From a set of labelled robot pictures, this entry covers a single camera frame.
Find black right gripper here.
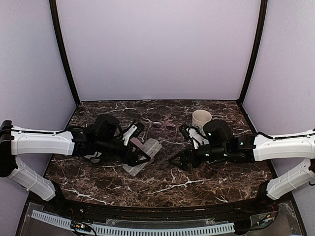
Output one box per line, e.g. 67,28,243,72
169,143,228,171

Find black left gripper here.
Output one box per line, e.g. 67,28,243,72
97,137,151,167

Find grey glasses case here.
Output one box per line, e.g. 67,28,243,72
123,138,162,177

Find pink glasses case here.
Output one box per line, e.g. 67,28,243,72
130,138,155,166

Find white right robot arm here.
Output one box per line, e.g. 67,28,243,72
169,119,315,213

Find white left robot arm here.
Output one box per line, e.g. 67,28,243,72
0,114,151,214

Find cream ceramic mug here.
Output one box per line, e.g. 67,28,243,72
191,110,212,130

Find clear frame dark-lens sunglasses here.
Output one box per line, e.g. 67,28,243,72
144,117,178,148

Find black front rail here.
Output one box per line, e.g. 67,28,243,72
81,204,237,222

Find white slotted cable duct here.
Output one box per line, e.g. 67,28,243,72
31,210,235,236

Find black right corner post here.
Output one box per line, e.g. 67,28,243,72
236,0,268,107

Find black corner post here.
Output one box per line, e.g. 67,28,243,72
236,0,268,107
49,0,81,106

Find black left corner post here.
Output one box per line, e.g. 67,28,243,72
49,0,81,106

